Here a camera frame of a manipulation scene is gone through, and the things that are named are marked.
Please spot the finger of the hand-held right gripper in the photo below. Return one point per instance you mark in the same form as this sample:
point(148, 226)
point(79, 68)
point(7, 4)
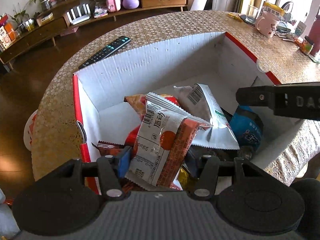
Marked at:
point(255, 96)

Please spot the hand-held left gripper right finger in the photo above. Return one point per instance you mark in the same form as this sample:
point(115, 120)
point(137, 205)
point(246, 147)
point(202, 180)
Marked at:
point(207, 170)

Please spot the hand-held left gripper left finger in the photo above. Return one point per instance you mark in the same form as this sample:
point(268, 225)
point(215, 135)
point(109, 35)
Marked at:
point(123, 161)

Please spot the dark brown snack packet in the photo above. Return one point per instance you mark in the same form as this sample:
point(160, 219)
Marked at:
point(110, 148)

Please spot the yellow snack packet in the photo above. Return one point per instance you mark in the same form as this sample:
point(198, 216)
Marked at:
point(187, 178)

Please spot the red snack packet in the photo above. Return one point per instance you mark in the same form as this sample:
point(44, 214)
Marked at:
point(132, 137)

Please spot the blue silver snack packet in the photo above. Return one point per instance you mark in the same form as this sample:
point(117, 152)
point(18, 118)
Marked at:
point(162, 150)

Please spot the orange patterned snack packet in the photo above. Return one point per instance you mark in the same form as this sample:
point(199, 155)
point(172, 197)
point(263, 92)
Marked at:
point(135, 102)

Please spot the red cardboard box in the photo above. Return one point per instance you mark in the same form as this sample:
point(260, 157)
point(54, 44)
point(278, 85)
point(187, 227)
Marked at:
point(150, 67)

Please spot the green coaster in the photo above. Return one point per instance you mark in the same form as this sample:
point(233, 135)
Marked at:
point(315, 58)

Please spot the jar with black lid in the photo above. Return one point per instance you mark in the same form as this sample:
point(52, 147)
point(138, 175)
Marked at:
point(307, 46)

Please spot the red thermos bottle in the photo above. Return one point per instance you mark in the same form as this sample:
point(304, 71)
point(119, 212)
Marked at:
point(315, 37)

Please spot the pink mug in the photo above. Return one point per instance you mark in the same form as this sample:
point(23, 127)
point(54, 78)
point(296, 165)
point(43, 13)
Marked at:
point(266, 25)

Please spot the small standing card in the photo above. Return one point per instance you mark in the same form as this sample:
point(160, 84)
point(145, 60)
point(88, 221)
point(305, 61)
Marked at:
point(300, 28)

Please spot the grey flat box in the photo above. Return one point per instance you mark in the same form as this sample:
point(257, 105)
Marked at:
point(286, 27)

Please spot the yellow candy wrapper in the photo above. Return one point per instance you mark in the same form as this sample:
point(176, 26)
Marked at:
point(234, 16)

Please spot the drinking glass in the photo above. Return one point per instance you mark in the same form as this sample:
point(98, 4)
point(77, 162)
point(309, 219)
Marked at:
point(253, 13)

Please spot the yellow food bag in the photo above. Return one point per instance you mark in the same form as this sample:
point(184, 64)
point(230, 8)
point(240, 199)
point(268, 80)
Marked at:
point(273, 8)

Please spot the remote control teal buttons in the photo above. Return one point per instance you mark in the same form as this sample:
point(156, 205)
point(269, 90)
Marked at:
point(105, 53)

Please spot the stack of booklets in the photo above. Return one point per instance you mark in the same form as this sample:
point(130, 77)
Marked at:
point(100, 10)

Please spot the white router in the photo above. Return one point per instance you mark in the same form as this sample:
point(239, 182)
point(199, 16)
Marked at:
point(78, 15)

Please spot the pink bag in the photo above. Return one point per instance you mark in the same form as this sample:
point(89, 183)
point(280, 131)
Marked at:
point(113, 3)

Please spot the small cardboard box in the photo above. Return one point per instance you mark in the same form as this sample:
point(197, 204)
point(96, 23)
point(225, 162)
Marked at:
point(45, 19)

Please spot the small glass jar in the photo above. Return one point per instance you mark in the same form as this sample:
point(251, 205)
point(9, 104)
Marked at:
point(27, 25)

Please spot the orange printed box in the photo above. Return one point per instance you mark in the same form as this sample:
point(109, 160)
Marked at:
point(7, 36)

